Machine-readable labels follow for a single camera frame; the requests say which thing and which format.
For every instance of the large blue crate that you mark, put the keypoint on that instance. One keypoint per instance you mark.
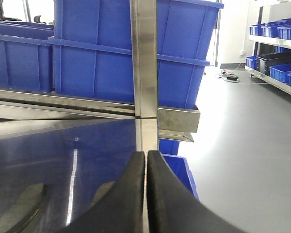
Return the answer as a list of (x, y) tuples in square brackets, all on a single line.
[(26, 56), (92, 50)]

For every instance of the large blue crate left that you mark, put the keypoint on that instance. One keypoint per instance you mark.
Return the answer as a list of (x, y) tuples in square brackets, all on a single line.
[(26, 56)]

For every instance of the grey brake pad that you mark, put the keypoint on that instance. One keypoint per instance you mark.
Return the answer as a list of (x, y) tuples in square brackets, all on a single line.
[(28, 204)]

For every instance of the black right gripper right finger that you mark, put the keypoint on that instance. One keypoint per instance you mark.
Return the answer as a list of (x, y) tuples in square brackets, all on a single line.
[(172, 208)]

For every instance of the metal storage shelf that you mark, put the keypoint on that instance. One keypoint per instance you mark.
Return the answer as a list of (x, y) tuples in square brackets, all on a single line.
[(269, 45)]

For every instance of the blue bin under table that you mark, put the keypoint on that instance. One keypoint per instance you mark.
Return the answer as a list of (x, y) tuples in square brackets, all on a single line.
[(178, 164)]

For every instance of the blue shelf bin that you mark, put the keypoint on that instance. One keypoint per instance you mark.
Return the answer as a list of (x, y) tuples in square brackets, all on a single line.
[(280, 72), (271, 29)]

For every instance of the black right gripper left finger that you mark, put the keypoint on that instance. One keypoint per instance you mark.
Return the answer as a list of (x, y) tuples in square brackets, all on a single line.
[(120, 210)]

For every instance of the black power strip on floor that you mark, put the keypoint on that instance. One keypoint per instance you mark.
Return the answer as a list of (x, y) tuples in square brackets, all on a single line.
[(232, 78)]

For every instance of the stainless steel rack frame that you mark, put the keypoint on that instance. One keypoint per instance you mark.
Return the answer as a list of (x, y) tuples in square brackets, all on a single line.
[(152, 122)]

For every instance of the large blue crate right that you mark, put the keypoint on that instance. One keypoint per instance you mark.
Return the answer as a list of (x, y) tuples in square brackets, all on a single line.
[(92, 50)]

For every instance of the blue shelf bin upper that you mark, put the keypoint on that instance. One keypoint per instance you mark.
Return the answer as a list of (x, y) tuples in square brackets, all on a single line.
[(271, 29)]

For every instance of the blue shelf bin lower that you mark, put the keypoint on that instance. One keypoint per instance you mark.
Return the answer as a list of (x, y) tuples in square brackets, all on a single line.
[(280, 72)]

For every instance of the black tray on shelf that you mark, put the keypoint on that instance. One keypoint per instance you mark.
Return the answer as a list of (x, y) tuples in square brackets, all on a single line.
[(265, 61)]

